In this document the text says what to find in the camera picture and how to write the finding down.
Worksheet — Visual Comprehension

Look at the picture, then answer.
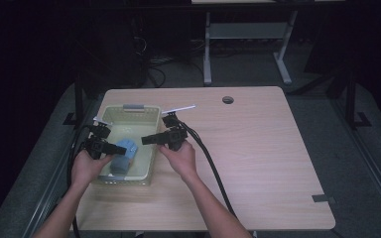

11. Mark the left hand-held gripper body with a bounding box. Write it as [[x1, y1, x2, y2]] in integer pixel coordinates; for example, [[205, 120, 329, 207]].
[[84, 115, 113, 161]]

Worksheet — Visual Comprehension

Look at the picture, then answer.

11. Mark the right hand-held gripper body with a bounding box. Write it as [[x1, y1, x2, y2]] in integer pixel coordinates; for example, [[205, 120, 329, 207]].
[[161, 104, 197, 153]]

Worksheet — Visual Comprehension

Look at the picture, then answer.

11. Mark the blue knitted monster glove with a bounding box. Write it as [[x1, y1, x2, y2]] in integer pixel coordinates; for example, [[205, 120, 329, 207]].
[[109, 138, 139, 176]]

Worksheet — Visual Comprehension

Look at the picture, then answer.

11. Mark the beige plastic basket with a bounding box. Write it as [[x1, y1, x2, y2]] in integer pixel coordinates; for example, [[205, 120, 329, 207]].
[[92, 104, 163, 186]]

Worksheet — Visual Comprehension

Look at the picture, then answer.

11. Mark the person's left hand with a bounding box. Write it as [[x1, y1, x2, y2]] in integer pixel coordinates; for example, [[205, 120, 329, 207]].
[[70, 151, 114, 193]]

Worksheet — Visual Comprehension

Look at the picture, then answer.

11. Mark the person's right hand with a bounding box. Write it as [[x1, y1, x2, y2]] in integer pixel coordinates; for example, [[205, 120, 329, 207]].
[[158, 140, 199, 184]]

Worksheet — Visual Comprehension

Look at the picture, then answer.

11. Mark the black metal stand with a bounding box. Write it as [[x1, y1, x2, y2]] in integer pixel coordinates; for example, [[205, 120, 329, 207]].
[[341, 63, 372, 131], [63, 80, 85, 127]]

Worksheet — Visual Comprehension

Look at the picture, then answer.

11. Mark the grey tape strip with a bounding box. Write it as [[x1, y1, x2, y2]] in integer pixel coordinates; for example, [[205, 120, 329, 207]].
[[312, 193, 337, 204]]

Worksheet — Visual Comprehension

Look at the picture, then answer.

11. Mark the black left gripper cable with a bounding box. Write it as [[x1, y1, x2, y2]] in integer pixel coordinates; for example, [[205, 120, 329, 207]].
[[66, 124, 95, 238]]

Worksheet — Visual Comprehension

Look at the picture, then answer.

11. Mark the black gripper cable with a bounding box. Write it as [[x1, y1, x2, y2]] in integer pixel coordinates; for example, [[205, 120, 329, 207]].
[[66, 124, 95, 238], [178, 120, 238, 219]]

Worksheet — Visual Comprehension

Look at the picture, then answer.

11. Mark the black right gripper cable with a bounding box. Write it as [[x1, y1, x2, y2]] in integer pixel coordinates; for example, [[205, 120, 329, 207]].
[[178, 120, 238, 219]]

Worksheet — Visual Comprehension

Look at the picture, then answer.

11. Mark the tangle of floor cables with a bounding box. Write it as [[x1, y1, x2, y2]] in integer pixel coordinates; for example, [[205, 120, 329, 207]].
[[130, 33, 206, 88]]

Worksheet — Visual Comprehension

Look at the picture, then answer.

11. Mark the white metal desk frame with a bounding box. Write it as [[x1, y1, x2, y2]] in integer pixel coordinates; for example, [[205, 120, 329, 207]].
[[202, 10, 295, 86]]

